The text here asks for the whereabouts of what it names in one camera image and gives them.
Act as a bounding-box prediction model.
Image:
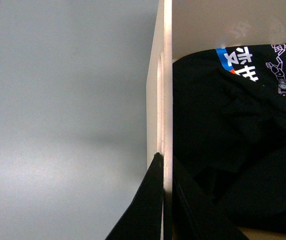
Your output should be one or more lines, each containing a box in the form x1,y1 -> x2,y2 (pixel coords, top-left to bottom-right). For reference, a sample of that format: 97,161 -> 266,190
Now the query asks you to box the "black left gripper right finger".
163,156 -> 247,240

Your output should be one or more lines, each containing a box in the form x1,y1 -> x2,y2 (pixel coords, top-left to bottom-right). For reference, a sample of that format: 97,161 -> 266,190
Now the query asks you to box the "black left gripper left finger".
106,153 -> 164,240

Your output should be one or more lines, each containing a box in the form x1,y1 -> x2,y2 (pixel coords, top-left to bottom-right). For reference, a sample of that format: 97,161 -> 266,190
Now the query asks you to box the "beige plastic laundry hamper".
146,0 -> 286,240

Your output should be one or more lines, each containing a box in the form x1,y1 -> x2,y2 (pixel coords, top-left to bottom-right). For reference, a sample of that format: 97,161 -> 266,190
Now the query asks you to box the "black printed t-shirt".
173,43 -> 286,234

